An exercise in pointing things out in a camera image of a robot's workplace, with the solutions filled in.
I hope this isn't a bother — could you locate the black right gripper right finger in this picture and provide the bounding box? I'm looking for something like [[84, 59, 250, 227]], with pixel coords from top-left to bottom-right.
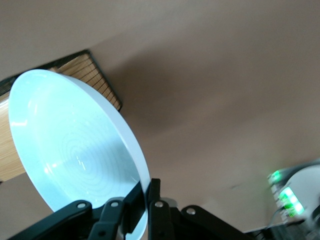
[[147, 177, 253, 240]]

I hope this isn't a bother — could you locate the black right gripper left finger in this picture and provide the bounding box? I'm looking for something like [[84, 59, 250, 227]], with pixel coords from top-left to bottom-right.
[[0, 181, 146, 240]]

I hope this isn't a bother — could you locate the light blue round plate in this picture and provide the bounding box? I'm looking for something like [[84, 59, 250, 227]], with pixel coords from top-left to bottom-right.
[[8, 69, 153, 240]]

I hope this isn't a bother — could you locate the black wire rack wooden shelf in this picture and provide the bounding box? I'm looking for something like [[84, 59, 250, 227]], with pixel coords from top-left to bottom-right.
[[0, 49, 124, 185]]

